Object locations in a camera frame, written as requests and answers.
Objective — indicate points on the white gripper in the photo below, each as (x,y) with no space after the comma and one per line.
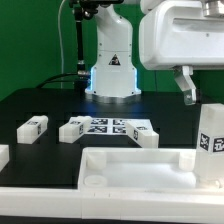
(176,33)

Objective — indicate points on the white desk top tray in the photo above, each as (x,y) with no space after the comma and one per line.
(143,169)

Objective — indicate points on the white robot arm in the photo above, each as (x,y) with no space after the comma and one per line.
(113,79)

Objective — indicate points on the fiducial marker sheet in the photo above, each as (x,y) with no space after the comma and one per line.
(105,126)

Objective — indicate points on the white left fence block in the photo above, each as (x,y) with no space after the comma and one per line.
(4,156)

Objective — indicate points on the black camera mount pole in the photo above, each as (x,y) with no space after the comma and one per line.
(83,75)

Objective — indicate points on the white front fence rail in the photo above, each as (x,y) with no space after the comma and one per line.
(183,207)

